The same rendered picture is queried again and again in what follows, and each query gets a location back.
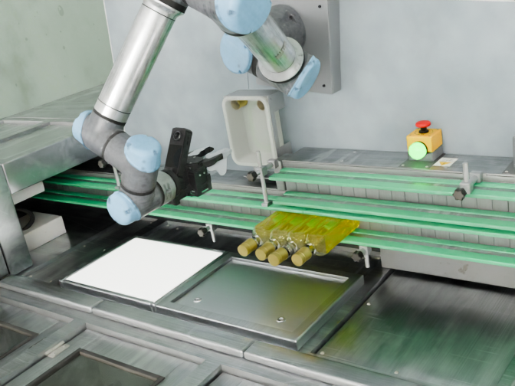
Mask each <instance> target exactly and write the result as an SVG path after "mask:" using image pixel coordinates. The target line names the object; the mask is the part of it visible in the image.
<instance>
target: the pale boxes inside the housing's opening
mask: <svg viewBox="0 0 515 386"><path fill-rule="evenodd" d="M43 191H45V190H44V185H43V182H42V181H41V182H39V183H37V184H34V185H32V186H30V187H27V188H25V189H23V190H20V191H18V192H16V193H14V194H12V195H11V197H12V200H13V202H14V204H17V203H19V202H21V201H23V200H25V199H28V198H30V197H32V196H34V195H37V194H39V193H41V192H43ZM32 213H33V214H34V223H33V224H32V225H31V227H30V228H29V229H27V230H25V231H23V234H24V237H25V241H26V244H27V246H28V251H29V252H30V251H32V250H34V249H36V248H37V247H40V246H41V245H43V244H46V243H47V242H48V241H50V240H53V239H55V238H56V237H59V236H61V235H62V234H64V233H66V229H65V226H64V222H63V219H62V216H59V215H54V214H45V213H41V212H36V211H33V212H32ZM29 221H30V216H29V215H28V214H26V215H25V216H23V217H21V218H19V222H20V225H21V229H22V228H23V227H24V226H25V225H26V224H27V223H28V222H29Z"/></svg>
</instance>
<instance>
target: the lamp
mask: <svg viewBox="0 0 515 386"><path fill-rule="evenodd" d="M408 152H409V155H410V156H411V157H412V158H414V159H421V158H423V157H424V156H426V154H427V152H428V148H427V146H426V144H424V143H423V142H421V141H417V142H414V143H412V145H411V146H410V147H409V149H408Z"/></svg>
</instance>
